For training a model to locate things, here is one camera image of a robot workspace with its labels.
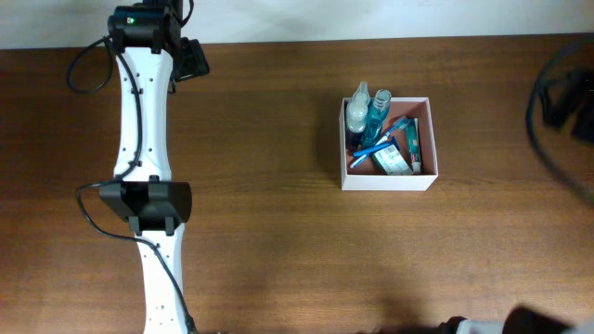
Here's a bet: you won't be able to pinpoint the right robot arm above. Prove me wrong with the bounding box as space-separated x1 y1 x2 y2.
431 69 593 334

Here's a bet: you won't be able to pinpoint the clear spray bottle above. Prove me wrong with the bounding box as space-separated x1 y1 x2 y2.
345 82 370 150

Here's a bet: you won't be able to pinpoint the blue mouthwash bottle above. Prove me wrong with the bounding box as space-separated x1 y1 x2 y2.
361 89 392 148

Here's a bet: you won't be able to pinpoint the blue disposable razor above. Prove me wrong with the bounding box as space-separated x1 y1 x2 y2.
353 136 398 158

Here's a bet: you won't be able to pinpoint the pink cardboard box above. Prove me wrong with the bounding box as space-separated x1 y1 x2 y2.
338 97 439 191

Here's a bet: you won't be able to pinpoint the green white soap box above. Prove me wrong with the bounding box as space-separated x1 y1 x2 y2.
372 144 413 176

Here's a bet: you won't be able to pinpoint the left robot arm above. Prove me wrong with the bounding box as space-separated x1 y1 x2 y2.
100 1 206 333

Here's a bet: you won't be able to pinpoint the green toothpaste tube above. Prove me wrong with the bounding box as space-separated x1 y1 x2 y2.
406 118 422 174

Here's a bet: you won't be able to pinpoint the blue white toothbrush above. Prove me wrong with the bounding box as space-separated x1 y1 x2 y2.
350 116 408 169

